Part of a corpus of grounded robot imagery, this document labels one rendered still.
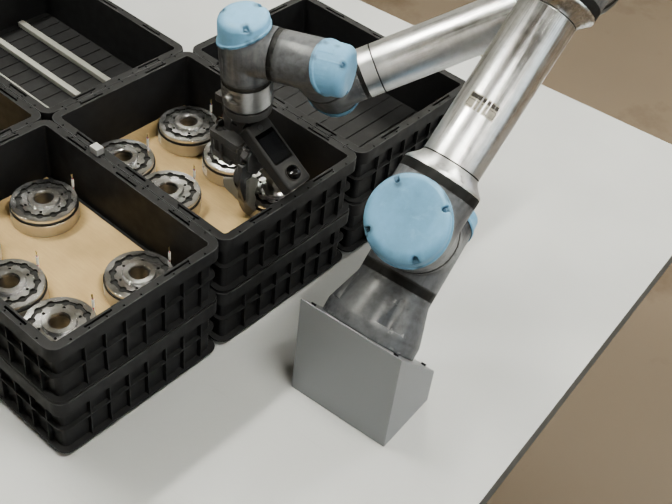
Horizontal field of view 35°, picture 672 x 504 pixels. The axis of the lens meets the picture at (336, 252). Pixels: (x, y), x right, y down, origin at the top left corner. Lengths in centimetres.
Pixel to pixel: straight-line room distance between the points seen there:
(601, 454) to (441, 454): 103
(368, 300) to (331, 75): 31
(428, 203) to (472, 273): 53
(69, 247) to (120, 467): 35
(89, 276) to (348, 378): 41
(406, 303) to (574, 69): 239
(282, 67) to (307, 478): 57
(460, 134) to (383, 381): 36
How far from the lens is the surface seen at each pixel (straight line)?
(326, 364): 156
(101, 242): 168
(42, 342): 141
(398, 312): 151
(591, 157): 221
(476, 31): 157
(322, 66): 146
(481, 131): 140
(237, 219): 172
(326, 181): 165
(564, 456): 257
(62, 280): 163
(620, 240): 203
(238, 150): 162
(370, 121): 195
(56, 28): 217
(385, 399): 152
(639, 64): 394
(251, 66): 149
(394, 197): 137
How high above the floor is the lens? 197
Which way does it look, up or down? 43 degrees down
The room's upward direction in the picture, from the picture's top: 7 degrees clockwise
